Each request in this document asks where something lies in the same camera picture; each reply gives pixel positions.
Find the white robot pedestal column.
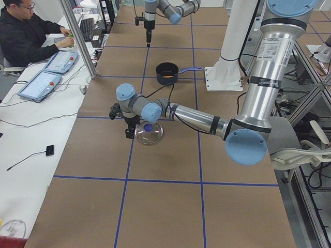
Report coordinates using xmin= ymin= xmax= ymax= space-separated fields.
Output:
xmin=204 ymin=0 xmax=260 ymax=91

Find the black keyboard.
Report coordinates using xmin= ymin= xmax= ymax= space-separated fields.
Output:
xmin=80 ymin=18 xmax=94 ymax=42

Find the small black device with cable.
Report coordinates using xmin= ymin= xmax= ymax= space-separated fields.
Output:
xmin=6 ymin=145 xmax=55 ymax=171

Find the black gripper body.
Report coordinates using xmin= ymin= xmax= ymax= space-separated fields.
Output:
xmin=124 ymin=116 xmax=141 ymax=129
xmin=134 ymin=17 xmax=155 ymax=39

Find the grey office chair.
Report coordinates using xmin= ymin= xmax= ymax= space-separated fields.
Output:
xmin=267 ymin=117 xmax=330 ymax=183

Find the aluminium frame post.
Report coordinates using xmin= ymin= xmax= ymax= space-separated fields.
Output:
xmin=59 ymin=0 xmax=97 ymax=79

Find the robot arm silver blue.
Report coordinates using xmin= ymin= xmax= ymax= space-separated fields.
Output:
xmin=134 ymin=0 xmax=201 ymax=48
xmin=109 ymin=1 xmax=317 ymax=165

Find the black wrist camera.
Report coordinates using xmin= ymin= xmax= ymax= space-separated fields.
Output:
xmin=125 ymin=128 xmax=135 ymax=140

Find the upper teach pendant tablet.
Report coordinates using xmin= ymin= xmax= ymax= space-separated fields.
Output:
xmin=43 ymin=50 xmax=79 ymax=75

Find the lower teach pendant tablet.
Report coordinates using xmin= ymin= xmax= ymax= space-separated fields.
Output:
xmin=18 ymin=70 xmax=62 ymax=102

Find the teach pendant tablet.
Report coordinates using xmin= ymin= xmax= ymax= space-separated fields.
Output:
xmin=43 ymin=50 xmax=79 ymax=75
xmin=18 ymin=70 xmax=62 ymax=102

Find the dark blue saucepan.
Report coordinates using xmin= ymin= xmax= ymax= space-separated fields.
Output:
xmin=155 ymin=62 xmax=203 ymax=85

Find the glass pot lid blue knob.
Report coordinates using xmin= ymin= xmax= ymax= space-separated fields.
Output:
xmin=134 ymin=121 xmax=164 ymax=145

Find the seated person in black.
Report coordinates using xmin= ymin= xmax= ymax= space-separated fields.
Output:
xmin=1 ymin=1 xmax=74 ymax=67

